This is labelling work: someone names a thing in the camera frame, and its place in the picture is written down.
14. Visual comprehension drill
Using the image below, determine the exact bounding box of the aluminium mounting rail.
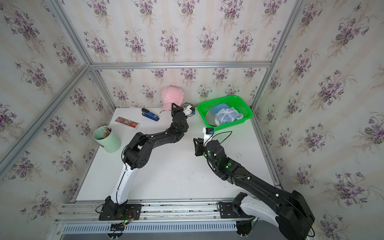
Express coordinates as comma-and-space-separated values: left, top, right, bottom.
53, 197, 305, 224

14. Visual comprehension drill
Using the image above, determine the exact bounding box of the mint green pen cup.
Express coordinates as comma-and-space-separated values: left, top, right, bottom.
93, 126, 121, 153

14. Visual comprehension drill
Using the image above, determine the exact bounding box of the blue black stapler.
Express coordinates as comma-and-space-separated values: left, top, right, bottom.
142, 108, 160, 122

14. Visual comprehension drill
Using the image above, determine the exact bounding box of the green plastic basket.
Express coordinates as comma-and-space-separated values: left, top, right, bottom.
198, 95, 253, 131

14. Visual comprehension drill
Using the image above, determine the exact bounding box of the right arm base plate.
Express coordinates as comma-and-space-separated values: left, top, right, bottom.
217, 202, 256, 220

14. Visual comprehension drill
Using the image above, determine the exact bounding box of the pink baseball cap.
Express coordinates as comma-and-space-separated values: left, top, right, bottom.
161, 86, 185, 112

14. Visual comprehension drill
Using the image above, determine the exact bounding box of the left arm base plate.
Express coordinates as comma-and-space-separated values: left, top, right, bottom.
98, 204, 142, 221

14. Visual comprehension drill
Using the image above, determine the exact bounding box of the light blue baseball cap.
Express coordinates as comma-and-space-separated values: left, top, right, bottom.
205, 104, 244, 126

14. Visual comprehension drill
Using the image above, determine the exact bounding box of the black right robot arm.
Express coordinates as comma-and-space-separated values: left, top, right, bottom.
194, 138, 315, 240

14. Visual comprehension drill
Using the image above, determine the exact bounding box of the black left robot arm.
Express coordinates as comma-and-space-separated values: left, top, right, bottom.
104, 103, 189, 215

